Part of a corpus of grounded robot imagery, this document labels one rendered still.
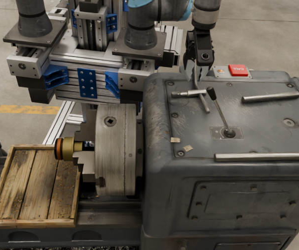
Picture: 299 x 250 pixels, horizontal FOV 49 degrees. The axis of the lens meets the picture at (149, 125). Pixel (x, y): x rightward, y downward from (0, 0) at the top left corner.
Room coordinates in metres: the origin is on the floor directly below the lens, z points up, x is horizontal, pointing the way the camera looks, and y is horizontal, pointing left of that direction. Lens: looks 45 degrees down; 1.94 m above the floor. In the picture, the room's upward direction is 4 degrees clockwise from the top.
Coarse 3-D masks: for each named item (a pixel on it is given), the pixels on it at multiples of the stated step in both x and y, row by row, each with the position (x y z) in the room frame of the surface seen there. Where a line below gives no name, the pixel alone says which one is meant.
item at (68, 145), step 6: (60, 138) 0.74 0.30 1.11; (66, 138) 0.73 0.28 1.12; (72, 138) 0.74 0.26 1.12; (60, 144) 0.71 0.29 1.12; (66, 144) 0.71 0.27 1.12; (72, 144) 0.71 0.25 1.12; (78, 144) 0.72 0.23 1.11; (84, 144) 0.76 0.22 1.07; (54, 150) 0.69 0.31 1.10; (60, 150) 0.70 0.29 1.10; (66, 150) 0.69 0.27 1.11; (72, 150) 0.69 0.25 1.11; (78, 150) 0.70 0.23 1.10; (84, 150) 0.74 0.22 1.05; (60, 156) 0.68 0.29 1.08; (66, 156) 0.68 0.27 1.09; (72, 156) 0.68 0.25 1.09
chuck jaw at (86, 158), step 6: (78, 156) 0.67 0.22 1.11; (84, 156) 0.67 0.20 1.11; (90, 156) 0.68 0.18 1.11; (78, 162) 0.65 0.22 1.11; (84, 162) 0.65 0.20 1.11; (90, 162) 0.65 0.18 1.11; (78, 168) 0.64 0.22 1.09; (84, 168) 0.62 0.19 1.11; (90, 168) 0.62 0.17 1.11; (84, 174) 0.60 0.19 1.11; (90, 174) 0.60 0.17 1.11; (84, 180) 0.59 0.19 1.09; (90, 180) 0.60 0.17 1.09; (96, 180) 0.59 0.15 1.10; (102, 180) 0.59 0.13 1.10; (102, 186) 0.58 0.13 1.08
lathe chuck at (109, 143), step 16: (112, 112) 0.76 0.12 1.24; (96, 128) 0.69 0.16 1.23; (112, 128) 0.69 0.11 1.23; (96, 144) 0.64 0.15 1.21; (112, 144) 0.65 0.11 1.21; (96, 160) 0.61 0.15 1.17; (112, 160) 0.61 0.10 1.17; (96, 176) 0.58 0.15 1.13; (112, 176) 0.59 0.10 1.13; (96, 192) 0.59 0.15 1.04; (112, 192) 0.59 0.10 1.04
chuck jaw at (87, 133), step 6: (90, 114) 0.79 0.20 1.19; (90, 120) 0.78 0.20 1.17; (84, 126) 0.76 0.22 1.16; (90, 126) 0.76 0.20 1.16; (78, 132) 0.75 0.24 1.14; (84, 132) 0.75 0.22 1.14; (90, 132) 0.75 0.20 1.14; (78, 138) 0.74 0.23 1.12; (84, 138) 0.74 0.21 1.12; (90, 138) 0.74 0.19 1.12
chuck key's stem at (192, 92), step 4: (172, 92) 0.83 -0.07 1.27; (176, 92) 0.83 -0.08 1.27; (180, 92) 0.83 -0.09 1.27; (184, 92) 0.84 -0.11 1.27; (188, 92) 0.83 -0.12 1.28; (192, 92) 0.84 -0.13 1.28; (196, 92) 0.84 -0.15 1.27; (200, 92) 0.84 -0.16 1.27; (204, 92) 0.84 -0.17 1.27; (172, 96) 0.82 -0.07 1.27; (176, 96) 0.82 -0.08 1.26; (188, 96) 0.83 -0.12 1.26; (192, 96) 0.83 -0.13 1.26
